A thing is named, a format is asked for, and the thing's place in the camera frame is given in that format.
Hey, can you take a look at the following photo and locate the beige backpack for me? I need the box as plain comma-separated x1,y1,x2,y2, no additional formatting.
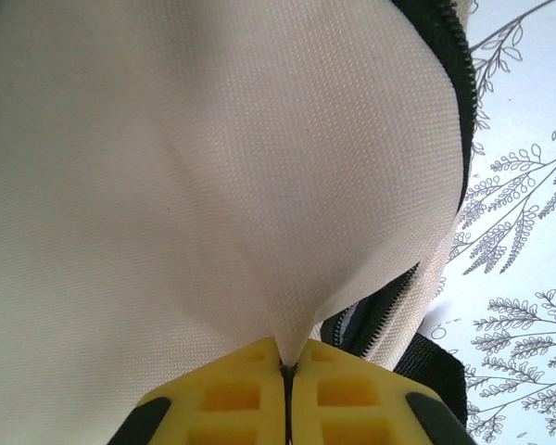
0,0,481,445

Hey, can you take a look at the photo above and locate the floral tablecloth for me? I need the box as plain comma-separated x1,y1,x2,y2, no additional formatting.
425,0,556,445

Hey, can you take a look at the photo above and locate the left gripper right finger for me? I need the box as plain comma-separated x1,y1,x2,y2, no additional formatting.
289,339,469,445

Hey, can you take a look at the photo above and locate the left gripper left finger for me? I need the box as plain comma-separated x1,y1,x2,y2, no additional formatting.
120,336,289,445

